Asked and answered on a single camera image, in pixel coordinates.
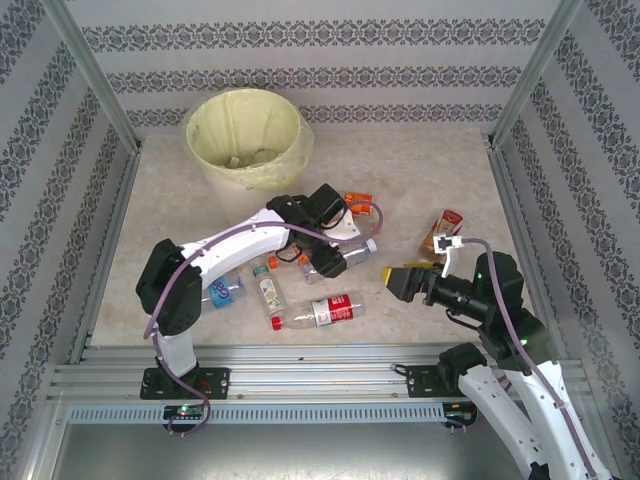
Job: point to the crushed clear water bottle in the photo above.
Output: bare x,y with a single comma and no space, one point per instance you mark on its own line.
357,255

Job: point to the orange label bottle brown cap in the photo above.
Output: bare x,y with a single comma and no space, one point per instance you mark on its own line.
361,210

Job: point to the small clear bottle orange cap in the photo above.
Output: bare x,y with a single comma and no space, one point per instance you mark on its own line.
273,260

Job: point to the small bottle green cap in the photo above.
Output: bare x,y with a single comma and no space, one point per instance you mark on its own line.
270,292

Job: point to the clear bottle small green label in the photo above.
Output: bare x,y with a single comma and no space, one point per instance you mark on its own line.
262,152

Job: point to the large clear bottle blue label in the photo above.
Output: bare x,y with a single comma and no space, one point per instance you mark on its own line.
222,294

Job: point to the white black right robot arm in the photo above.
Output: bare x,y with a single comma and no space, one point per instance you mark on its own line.
490,405

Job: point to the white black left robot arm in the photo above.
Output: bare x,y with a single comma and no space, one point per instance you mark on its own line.
235,252

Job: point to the yellow-lined waste bin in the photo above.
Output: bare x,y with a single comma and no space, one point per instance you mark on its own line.
235,125

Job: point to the clear bottle red white label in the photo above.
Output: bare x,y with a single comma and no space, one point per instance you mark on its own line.
335,309

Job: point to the grey metal base panel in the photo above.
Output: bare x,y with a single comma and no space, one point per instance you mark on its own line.
300,455

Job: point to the aluminium side rail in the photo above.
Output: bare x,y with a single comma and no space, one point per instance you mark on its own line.
119,200
516,200

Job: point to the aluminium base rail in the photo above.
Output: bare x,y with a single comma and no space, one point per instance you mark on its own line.
320,370

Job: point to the aluminium frame post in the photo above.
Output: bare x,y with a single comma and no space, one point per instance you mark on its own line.
536,75
89,75

